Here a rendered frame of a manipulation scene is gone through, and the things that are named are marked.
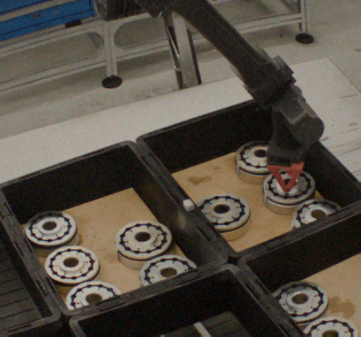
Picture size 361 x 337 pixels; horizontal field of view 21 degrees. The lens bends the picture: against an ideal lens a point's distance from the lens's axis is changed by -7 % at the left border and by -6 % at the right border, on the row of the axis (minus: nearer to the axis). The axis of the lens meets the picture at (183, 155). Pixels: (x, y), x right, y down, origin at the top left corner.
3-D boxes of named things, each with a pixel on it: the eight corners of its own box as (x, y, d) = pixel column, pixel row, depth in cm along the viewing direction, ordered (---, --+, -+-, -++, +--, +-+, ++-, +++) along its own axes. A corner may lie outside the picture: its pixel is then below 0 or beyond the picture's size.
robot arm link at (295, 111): (275, 51, 172) (238, 82, 173) (303, 82, 163) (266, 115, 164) (309, 90, 179) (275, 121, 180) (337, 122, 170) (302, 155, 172)
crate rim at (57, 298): (-7, 195, 183) (-9, 185, 182) (132, 147, 193) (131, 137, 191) (67, 327, 153) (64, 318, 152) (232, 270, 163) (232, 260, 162)
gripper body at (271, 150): (310, 134, 186) (309, 101, 181) (300, 166, 178) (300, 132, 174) (277, 130, 187) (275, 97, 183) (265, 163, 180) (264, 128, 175)
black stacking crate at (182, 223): (4, 234, 189) (-7, 189, 182) (137, 189, 198) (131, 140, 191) (77, 362, 159) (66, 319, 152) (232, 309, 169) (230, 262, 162)
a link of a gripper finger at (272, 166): (309, 177, 188) (308, 136, 183) (301, 201, 183) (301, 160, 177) (275, 173, 190) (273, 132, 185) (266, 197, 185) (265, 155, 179)
